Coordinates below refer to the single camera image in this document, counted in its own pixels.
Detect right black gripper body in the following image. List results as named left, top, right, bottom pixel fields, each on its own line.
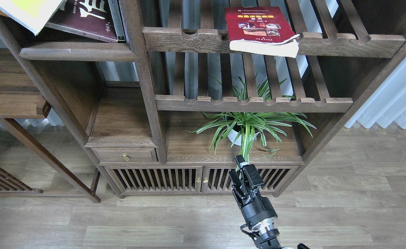
left=232, top=165, right=277, bottom=231

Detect dark maroon book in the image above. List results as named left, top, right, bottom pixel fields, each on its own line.
left=45, top=0, right=118, bottom=43

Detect yellow green book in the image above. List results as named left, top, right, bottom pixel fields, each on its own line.
left=0, top=0, right=65, bottom=35

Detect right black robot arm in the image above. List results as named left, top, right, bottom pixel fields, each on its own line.
left=229, top=155, right=282, bottom=249

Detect white plant pot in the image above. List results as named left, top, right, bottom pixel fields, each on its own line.
left=227, top=124, right=260, bottom=146

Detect green spider plant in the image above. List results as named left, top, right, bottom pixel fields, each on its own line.
left=186, top=73, right=317, bottom=170

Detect dark wooden bookshelf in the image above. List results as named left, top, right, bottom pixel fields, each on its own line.
left=0, top=0, right=406, bottom=197

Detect red book white pages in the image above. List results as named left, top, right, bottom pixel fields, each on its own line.
left=225, top=7, right=299, bottom=58

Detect white curtain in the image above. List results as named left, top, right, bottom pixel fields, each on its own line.
left=345, top=58, right=406, bottom=129

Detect wooden side table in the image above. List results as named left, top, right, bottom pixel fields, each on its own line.
left=0, top=48, right=100, bottom=202

